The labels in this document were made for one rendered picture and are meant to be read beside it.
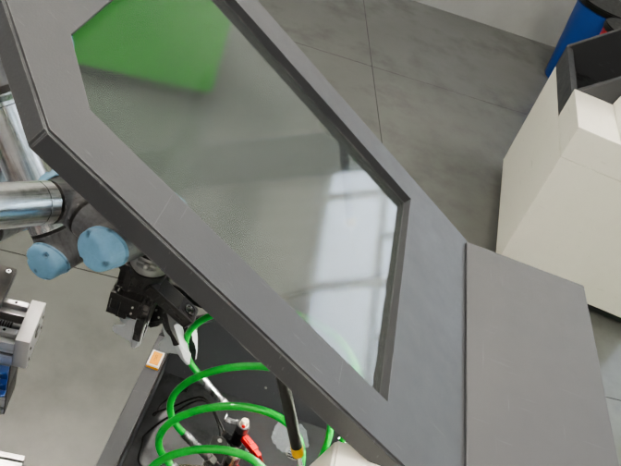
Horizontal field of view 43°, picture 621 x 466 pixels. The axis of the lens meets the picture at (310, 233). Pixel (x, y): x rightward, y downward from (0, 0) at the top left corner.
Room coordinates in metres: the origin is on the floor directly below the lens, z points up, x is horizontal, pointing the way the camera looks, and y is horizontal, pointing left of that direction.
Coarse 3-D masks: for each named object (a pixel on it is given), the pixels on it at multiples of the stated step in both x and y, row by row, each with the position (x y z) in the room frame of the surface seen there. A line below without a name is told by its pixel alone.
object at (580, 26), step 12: (588, 0) 7.09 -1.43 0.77; (600, 0) 7.24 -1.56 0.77; (612, 0) 7.41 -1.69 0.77; (576, 12) 7.16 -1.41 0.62; (588, 12) 7.04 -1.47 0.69; (600, 12) 6.97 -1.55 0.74; (612, 12) 7.01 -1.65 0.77; (576, 24) 7.09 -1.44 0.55; (588, 24) 7.01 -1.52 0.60; (600, 24) 6.97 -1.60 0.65; (564, 36) 7.17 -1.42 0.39; (576, 36) 7.05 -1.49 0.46; (588, 36) 6.99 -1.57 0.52; (564, 48) 7.10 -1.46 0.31; (552, 60) 7.18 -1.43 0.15
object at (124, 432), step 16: (160, 336) 1.40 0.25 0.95; (144, 368) 1.28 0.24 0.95; (160, 368) 1.30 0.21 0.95; (144, 384) 1.24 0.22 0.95; (128, 400) 1.18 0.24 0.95; (144, 400) 1.19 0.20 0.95; (128, 416) 1.14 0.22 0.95; (112, 432) 1.08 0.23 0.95; (128, 432) 1.10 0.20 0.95; (112, 448) 1.04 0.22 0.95; (128, 448) 1.14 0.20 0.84; (96, 464) 0.99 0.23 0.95; (112, 464) 1.01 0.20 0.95
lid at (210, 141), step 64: (0, 0) 0.84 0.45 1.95; (64, 0) 0.93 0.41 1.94; (128, 0) 1.10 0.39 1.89; (192, 0) 1.27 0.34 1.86; (256, 0) 1.45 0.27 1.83; (64, 64) 0.83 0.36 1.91; (128, 64) 0.97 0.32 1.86; (192, 64) 1.12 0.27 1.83; (256, 64) 1.30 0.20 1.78; (64, 128) 0.74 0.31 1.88; (128, 128) 0.86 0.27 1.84; (192, 128) 0.98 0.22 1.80; (256, 128) 1.13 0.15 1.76; (320, 128) 1.33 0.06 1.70; (128, 192) 0.74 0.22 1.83; (192, 192) 0.87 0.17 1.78; (256, 192) 0.99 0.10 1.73; (320, 192) 1.15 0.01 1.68; (384, 192) 1.36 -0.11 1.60; (192, 256) 0.75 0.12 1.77; (256, 256) 0.87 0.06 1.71; (320, 256) 1.00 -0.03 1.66; (384, 256) 1.18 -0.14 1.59; (448, 256) 1.36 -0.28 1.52; (256, 320) 0.75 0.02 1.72; (320, 320) 0.88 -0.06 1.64; (384, 320) 1.02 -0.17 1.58; (448, 320) 1.16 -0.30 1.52; (320, 384) 0.75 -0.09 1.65; (384, 384) 0.88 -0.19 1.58; (448, 384) 1.00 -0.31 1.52; (384, 448) 0.76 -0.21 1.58; (448, 448) 0.87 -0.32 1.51
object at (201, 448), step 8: (184, 448) 0.86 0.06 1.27; (192, 448) 0.86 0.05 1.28; (200, 448) 0.86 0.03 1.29; (208, 448) 0.86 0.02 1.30; (216, 448) 0.86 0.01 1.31; (224, 448) 0.87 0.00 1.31; (232, 448) 0.87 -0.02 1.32; (160, 456) 0.86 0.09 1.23; (168, 456) 0.86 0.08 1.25; (176, 456) 0.86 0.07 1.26; (240, 456) 0.86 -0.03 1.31; (248, 456) 0.87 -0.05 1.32; (152, 464) 0.86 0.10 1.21; (160, 464) 0.86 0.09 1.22; (256, 464) 0.87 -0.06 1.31; (264, 464) 0.88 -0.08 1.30
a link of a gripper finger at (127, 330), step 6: (126, 324) 1.08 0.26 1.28; (132, 324) 1.08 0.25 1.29; (114, 330) 1.08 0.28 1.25; (120, 330) 1.08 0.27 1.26; (126, 330) 1.08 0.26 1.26; (132, 330) 1.08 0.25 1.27; (126, 336) 1.08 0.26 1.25; (132, 336) 1.08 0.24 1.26; (132, 342) 1.07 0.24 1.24; (138, 342) 1.07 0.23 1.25
